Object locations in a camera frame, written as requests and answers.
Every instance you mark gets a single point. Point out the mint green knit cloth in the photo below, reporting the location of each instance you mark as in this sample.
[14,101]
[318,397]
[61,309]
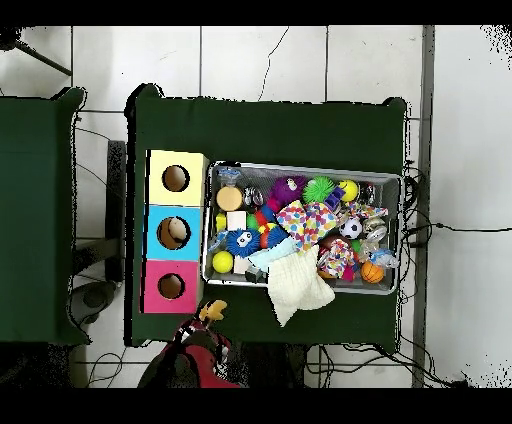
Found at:
[272,254]

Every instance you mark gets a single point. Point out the clear mesh bin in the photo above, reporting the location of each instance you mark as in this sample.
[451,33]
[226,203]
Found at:
[210,276]

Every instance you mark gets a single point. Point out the round wooden disc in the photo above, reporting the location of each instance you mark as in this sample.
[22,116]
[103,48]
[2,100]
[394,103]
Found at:
[229,198]

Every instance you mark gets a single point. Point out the clear crumpled plastic packet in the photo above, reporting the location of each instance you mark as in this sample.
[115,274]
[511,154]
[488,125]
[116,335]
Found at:
[230,172]

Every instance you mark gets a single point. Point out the small orange basketball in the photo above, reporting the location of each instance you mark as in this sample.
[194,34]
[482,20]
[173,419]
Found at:
[372,272]

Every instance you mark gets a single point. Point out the tan plush animal toy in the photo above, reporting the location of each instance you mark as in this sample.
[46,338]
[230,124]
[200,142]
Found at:
[212,310]

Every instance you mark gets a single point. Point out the clear plastic bottle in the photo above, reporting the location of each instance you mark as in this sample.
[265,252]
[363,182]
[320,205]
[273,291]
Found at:
[382,256]

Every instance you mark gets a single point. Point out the small black white soccer ball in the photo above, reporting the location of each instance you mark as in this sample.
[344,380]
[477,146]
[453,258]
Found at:
[350,228]

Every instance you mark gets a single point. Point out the large polka dot cloth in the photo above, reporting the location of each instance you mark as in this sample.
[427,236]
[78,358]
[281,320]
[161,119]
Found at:
[304,222]

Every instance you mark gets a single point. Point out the yellow smiley ball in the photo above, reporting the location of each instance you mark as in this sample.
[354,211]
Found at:
[348,190]

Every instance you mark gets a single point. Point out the blue fuzzy ball with eyes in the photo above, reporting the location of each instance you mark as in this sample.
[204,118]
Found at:
[242,242]

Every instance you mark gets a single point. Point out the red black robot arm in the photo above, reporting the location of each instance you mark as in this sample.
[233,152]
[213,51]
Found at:
[192,364]

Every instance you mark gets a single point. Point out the cream waffle cloth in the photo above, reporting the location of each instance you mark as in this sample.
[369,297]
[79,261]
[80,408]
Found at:
[298,286]

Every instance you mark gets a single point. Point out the wooden box with three holes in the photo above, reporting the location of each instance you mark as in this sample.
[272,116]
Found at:
[157,234]

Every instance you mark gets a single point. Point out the yellow block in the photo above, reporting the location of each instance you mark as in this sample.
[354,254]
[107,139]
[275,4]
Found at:
[220,222]

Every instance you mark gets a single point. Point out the large green spiky ball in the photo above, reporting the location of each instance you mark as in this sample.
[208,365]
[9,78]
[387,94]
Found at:
[318,190]

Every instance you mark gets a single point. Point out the purple plastic block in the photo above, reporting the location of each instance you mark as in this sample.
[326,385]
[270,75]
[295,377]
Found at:
[334,198]

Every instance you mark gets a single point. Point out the black silver round toy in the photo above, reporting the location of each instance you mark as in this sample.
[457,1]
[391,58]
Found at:
[254,197]

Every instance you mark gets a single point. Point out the green cloth side table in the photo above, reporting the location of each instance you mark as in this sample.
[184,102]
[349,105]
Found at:
[36,216]

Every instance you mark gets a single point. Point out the purple spiky ball with eyes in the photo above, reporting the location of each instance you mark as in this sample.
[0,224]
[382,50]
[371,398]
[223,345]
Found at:
[286,192]

